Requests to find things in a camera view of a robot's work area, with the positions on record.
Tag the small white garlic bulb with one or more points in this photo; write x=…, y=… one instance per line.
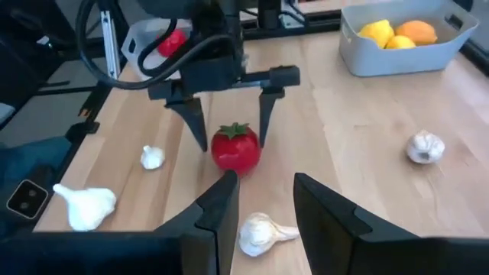
x=152, y=157

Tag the orange fruit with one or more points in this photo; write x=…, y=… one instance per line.
x=418, y=32

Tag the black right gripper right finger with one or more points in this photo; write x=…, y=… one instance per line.
x=324, y=237

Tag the black two-lens camera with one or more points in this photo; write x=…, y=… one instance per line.
x=26, y=198

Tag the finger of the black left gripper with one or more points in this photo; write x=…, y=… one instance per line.
x=267, y=110
x=193, y=118

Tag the aluminium extrusion bar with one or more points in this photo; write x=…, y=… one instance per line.
x=110, y=46

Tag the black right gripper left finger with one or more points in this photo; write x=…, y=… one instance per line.
x=210, y=237

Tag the light grey plastic basket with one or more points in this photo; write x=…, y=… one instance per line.
x=401, y=61

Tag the blue cloth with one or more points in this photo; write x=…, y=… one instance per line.
x=34, y=156

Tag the yellow lemon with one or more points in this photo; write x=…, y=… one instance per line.
x=376, y=32
x=400, y=43

